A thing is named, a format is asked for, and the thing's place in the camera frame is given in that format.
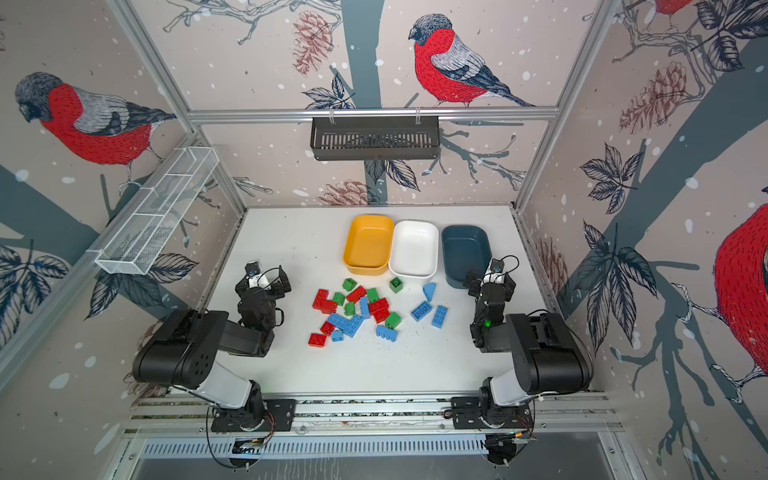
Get yellow plastic bin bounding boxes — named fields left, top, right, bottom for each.
left=343, top=215, right=395, bottom=276

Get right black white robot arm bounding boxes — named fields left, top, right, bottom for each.
left=464, top=258, right=593, bottom=424

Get blue sloped lego brick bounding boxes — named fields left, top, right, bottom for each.
left=422, top=282, right=437, bottom=302

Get white mesh wall shelf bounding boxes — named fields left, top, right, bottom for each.
left=95, top=146, right=219, bottom=275

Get blue large lego cluster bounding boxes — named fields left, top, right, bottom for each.
left=327, top=313, right=364, bottom=338

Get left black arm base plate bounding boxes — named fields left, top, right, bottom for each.
left=210, top=399, right=297, bottom=434

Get blue upright lego brick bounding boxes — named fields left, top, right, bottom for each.
left=358, top=296, right=371, bottom=319

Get blue long lego brick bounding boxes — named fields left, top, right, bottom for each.
left=431, top=305, right=448, bottom=329

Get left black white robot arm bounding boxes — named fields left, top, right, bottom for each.
left=132, top=261, right=292, bottom=422

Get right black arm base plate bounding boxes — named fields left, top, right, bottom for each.
left=443, top=396, right=532, bottom=430

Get red lego brick bottom left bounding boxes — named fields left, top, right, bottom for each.
left=308, top=333, right=328, bottom=348

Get red lego bricks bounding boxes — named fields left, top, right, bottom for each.
left=368, top=298, right=391, bottom=324

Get red lego brick 2x4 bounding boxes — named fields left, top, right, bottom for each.
left=346, top=286, right=367, bottom=303

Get blue lego brick bottom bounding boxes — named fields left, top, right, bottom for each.
left=375, top=325, right=398, bottom=342

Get dark teal plastic bin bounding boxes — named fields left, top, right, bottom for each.
left=441, top=224, right=492, bottom=289

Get white plastic bin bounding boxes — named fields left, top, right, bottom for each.
left=388, top=220, right=439, bottom=284

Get green square lego brick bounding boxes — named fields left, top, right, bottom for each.
left=342, top=278, right=357, bottom=292

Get black wire wall basket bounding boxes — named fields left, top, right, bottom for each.
left=310, top=116, right=441, bottom=161

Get blue lego brick 2x4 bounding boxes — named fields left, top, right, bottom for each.
left=410, top=301, right=433, bottom=321

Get red small lego brick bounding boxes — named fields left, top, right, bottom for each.
left=320, top=321, right=336, bottom=336

